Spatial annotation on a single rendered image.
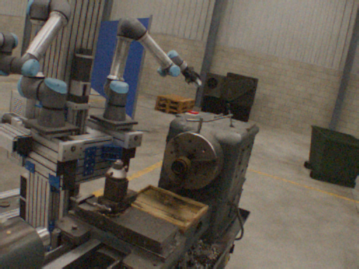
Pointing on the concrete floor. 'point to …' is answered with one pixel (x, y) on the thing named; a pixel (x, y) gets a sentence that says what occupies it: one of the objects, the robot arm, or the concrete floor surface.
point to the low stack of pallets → (174, 104)
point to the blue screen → (130, 77)
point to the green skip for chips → (333, 157)
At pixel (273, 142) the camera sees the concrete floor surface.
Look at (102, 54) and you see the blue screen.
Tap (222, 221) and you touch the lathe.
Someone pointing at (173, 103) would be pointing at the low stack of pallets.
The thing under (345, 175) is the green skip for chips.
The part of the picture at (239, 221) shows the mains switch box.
